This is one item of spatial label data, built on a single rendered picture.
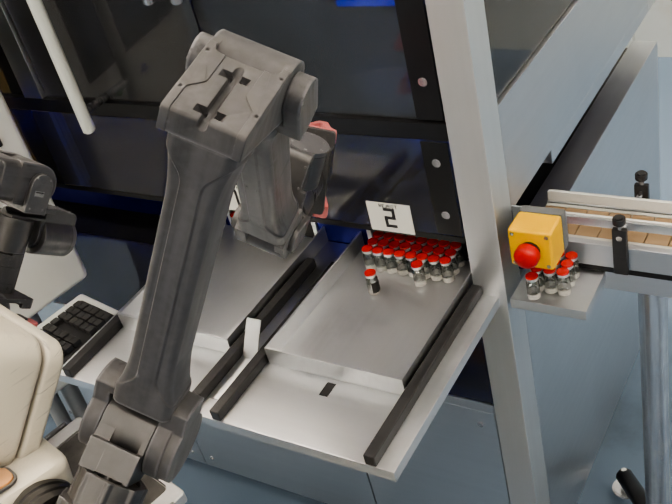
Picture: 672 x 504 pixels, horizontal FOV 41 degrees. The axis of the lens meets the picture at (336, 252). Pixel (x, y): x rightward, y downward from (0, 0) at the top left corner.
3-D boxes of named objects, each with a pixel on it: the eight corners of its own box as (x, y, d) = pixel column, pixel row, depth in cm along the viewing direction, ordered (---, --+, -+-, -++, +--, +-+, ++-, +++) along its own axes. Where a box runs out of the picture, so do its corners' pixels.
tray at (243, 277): (225, 225, 191) (221, 212, 189) (328, 240, 178) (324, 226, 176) (123, 328, 169) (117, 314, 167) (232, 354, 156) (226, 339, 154)
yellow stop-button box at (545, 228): (526, 239, 150) (522, 203, 146) (568, 244, 147) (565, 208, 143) (510, 266, 146) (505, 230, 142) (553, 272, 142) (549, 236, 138)
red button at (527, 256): (521, 255, 145) (518, 235, 142) (545, 259, 143) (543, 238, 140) (512, 269, 142) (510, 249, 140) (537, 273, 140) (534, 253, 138)
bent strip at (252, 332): (256, 342, 157) (247, 316, 154) (270, 345, 155) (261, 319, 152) (209, 397, 148) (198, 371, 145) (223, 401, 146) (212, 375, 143)
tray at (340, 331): (363, 245, 174) (359, 231, 172) (488, 264, 160) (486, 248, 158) (269, 363, 152) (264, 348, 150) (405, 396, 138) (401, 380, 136)
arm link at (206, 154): (145, 58, 68) (266, 108, 67) (218, 16, 79) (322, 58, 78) (72, 458, 92) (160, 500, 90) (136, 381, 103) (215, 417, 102)
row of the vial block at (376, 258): (369, 263, 168) (364, 243, 166) (457, 277, 159) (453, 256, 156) (363, 270, 167) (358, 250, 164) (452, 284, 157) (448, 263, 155)
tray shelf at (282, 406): (210, 230, 195) (207, 223, 194) (516, 277, 159) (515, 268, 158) (58, 380, 164) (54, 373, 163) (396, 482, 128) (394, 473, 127)
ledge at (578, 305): (539, 259, 162) (538, 250, 160) (611, 269, 155) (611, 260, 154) (511, 307, 152) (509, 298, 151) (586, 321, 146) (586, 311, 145)
